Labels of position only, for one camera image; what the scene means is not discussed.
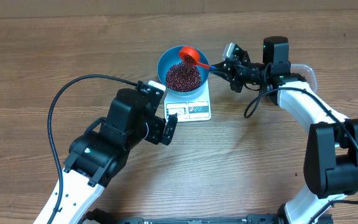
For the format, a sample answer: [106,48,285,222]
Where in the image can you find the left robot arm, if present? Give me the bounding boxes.
[35,81,178,223]

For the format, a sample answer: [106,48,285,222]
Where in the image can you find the orange scoop with blue handle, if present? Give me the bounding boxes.
[178,46,216,70]

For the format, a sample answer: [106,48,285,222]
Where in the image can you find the white digital kitchen scale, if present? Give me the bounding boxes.
[163,81,211,123]

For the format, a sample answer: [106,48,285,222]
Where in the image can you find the blue metal bowl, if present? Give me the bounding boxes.
[157,45,209,91]

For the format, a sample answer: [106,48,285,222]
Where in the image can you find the clear plastic container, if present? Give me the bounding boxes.
[290,63,318,93]

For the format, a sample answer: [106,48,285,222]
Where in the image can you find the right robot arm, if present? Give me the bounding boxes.
[209,36,358,223]

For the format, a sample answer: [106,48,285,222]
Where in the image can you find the red beans in bowl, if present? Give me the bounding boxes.
[165,62,202,92]

